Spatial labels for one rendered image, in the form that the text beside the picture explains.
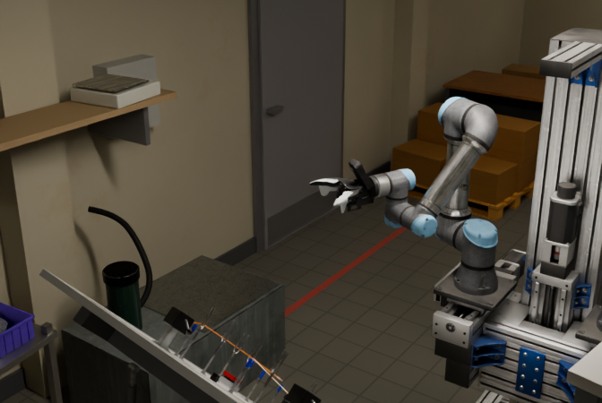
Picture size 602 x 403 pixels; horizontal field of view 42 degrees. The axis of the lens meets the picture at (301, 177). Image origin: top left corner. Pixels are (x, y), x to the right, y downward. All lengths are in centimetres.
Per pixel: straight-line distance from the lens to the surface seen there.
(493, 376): 291
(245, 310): 402
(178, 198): 487
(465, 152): 256
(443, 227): 281
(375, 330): 473
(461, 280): 278
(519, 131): 641
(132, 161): 453
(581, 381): 119
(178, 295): 418
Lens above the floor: 250
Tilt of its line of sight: 21 degrees down
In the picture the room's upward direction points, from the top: straight up
